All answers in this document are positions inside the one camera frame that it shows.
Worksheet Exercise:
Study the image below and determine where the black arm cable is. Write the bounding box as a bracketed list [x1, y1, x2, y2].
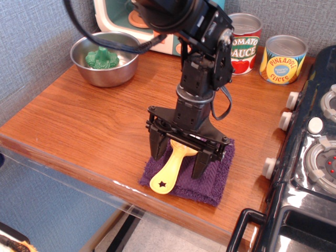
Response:
[62, 0, 169, 55]

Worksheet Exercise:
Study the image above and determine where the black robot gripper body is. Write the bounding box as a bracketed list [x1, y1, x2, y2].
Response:
[146, 91, 228, 162]

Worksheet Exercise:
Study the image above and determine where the teal toy microwave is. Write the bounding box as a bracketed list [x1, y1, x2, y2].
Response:
[93, 0, 226, 57]

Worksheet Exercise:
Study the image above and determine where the tomato sauce can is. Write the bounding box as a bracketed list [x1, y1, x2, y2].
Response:
[229, 13, 263, 75]

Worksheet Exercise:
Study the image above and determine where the yellow toy dish brush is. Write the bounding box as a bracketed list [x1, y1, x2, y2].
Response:
[150, 140, 198, 195]

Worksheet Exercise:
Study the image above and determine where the silver metal bowl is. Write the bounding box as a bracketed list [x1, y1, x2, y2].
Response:
[70, 37, 139, 88]

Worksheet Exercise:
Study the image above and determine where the orange microwave turntable plate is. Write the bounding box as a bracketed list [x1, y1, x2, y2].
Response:
[128, 10, 148, 28]

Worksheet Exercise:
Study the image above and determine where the black toy stove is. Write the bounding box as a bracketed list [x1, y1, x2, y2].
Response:
[227, 46, 335, 251]

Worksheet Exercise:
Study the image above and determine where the pineapple slices can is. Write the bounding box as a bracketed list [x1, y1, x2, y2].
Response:
[259, 35, 308, 85]

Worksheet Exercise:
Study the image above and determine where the green toy broccoli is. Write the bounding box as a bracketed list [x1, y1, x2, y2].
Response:
[85, 47, 119, 70]

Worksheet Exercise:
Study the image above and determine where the orange furry object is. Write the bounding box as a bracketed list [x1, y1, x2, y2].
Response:
[1, 235, 37, 252]

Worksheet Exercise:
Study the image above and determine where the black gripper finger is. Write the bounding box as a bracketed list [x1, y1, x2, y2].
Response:
[192, 151, 211, 179]
[149, 127, 167, 160]

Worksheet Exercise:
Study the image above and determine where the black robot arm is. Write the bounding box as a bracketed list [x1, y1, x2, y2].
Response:
[134, 1, 234, 179]

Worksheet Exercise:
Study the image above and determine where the purple folded cloth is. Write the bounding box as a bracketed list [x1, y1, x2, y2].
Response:
[138, 136, 236, 207]

